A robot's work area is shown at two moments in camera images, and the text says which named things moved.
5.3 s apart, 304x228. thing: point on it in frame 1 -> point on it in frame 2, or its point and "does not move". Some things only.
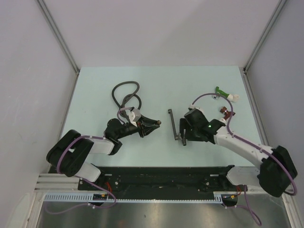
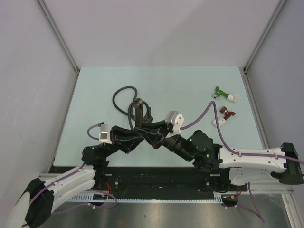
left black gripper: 143,126 -> 126,139
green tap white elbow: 232,98 does not move
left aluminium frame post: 59,34 does not move
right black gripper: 183,125 -> 156,140
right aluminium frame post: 280,5 does not move
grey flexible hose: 121,108 -> 128,109
